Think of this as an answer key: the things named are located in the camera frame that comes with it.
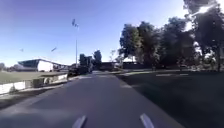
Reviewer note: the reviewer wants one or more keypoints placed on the dark low building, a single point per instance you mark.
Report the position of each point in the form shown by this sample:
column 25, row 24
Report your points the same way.
column 108, row 66

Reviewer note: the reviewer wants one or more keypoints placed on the distant dark trees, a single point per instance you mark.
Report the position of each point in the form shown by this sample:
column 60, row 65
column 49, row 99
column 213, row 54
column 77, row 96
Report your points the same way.
column 97, row 57

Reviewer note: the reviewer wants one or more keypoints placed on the grey paved path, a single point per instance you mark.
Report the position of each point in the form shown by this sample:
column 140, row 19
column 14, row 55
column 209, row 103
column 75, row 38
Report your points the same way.
column 100, row 100

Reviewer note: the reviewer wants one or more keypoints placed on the dark bushes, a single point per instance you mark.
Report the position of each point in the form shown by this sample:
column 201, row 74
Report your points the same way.
column 75, row 71

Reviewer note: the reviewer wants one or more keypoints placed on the tall floodlight pole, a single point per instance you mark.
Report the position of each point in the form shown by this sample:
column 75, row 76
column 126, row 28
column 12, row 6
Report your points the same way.
column 76, row 46

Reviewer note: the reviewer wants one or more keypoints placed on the group of tall trees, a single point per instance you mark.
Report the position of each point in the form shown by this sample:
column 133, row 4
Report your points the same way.
column 150, row 43

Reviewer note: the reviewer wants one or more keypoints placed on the robot's own part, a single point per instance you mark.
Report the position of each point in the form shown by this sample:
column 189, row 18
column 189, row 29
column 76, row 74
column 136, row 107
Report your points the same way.
column 79, row 122
column 147, row 121

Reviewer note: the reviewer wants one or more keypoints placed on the white building with dark roof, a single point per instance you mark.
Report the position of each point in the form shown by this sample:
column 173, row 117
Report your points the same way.
column 41, row 65

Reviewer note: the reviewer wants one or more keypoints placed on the grass verge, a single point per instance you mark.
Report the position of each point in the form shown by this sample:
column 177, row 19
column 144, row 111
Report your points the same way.
column 186, row 96

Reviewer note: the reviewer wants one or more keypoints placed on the grass field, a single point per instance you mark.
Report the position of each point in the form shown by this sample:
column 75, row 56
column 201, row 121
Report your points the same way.
column 16, row 76

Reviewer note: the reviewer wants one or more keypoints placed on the low white wall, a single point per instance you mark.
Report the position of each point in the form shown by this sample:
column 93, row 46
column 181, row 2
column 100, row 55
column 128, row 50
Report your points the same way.
column 16, row 85

